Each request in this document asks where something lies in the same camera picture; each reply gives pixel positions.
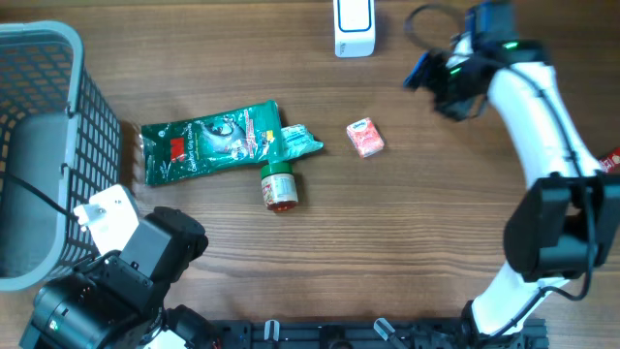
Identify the black right camera cable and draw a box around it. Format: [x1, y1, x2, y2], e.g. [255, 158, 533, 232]
[404, 3, 600, 340]

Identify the light blue tissue pack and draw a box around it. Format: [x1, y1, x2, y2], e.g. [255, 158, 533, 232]
[268, 124, 324, 164]

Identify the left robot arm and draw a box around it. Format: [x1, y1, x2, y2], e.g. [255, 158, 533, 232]
[19, 206, 220, 348]

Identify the pink white tissue pack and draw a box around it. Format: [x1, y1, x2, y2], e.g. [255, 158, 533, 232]
[346, 117, 385, 158]

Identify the small jar green lid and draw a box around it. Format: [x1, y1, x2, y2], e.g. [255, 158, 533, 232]
[261, 162, 298, 212]

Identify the black camera cable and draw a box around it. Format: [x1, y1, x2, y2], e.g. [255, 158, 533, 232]
[0, 172, 81, 219]
[404, 3, 600, 340]

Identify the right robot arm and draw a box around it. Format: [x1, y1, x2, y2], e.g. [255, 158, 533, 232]
[404, 1, 619, 348]

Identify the white barcode scanner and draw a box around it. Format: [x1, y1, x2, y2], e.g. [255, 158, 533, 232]
[332, 0, 376, 58]

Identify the grey plastic shopping basket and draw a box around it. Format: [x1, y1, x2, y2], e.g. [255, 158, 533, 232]
[1, 20, 122, 292]

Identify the black left camera cable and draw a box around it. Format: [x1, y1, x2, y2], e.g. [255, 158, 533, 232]
[0, 172, 81, 219]

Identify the red snack sachet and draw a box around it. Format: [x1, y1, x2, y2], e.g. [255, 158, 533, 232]
[599, 147, 620, 173]

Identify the green snack bag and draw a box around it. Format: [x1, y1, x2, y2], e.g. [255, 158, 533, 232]
[140, 100, 283, 186]

